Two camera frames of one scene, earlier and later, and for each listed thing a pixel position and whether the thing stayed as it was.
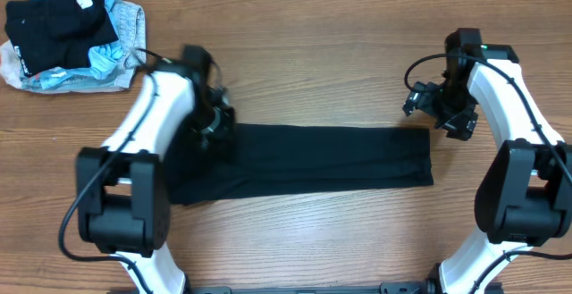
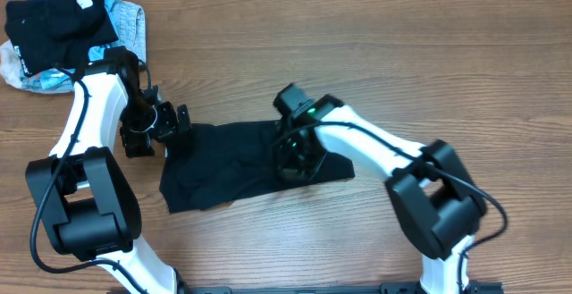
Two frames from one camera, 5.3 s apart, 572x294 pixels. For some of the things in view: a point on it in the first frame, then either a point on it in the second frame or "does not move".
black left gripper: (216, 130) → (170, 121)
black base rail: (386, 288) does not move
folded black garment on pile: (63, 30) does not move
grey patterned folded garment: (130, 23) does not move
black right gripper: (441, 111) → (294, 164)
